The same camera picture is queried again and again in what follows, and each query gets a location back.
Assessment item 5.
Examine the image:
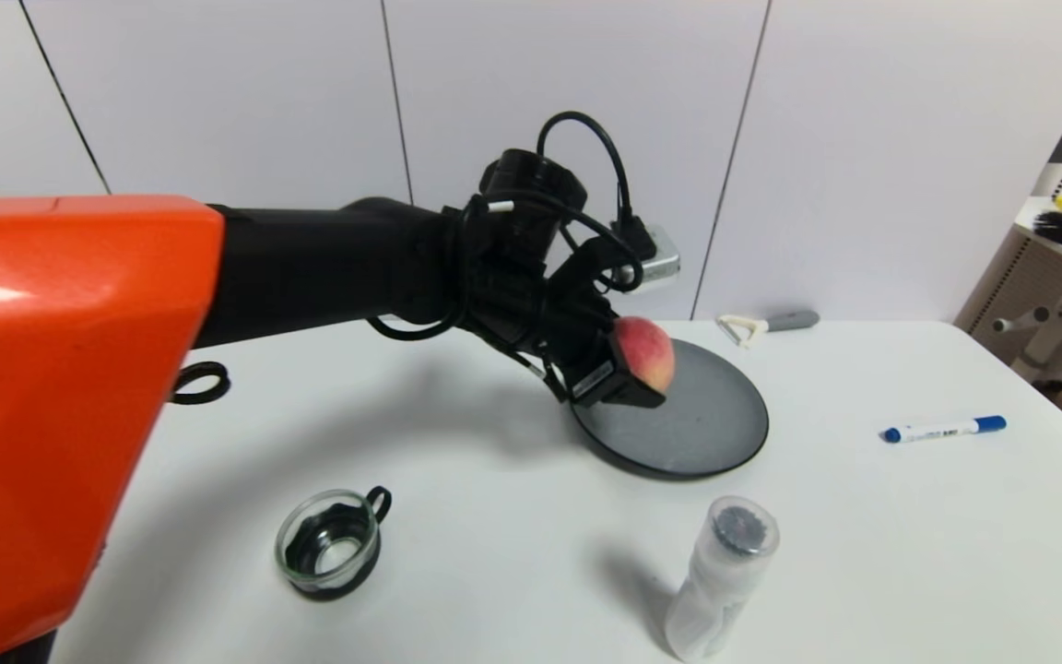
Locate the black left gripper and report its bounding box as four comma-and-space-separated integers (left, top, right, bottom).
516, 295, 668, 409

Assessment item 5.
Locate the red yellow peach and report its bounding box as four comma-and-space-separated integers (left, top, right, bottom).
611, 316, 677, 396

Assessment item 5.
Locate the gray round plate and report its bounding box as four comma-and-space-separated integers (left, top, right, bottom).
571, 338, 770, 480

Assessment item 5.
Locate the translucent bottle with black cap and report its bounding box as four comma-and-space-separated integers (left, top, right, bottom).
664, 496, 781, 662

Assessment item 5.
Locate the blue and white marker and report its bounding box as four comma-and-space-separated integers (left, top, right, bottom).
881, 416, 1008, 445

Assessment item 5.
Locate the glass cup with black base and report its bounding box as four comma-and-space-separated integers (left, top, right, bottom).
275, 486, 393, 601

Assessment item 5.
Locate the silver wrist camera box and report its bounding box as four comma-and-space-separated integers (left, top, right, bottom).
623, 226, 681, 287

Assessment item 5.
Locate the white peeler with gray handle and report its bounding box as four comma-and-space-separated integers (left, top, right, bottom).
716, 311, 820, 350

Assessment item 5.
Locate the black camera cable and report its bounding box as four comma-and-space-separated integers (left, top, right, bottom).
536, 111, 654, 261

